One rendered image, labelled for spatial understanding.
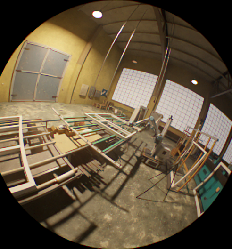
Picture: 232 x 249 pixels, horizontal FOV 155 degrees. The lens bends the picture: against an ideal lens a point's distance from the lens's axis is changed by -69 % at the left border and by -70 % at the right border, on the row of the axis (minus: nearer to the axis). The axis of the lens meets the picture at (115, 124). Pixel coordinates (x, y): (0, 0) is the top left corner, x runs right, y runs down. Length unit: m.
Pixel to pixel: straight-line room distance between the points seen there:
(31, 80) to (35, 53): 1.81
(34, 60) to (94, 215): 7.47
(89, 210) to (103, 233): 0.49
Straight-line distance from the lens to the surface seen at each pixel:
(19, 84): 6.92
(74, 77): 7.56
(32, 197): 0.88
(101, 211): 1.74
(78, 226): 1.65
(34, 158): 1.44
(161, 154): 3.03
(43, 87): 7.05
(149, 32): 8.93
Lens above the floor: 1.65
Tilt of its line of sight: 16 degrees down
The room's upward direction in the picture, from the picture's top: 21 degrees clockwise
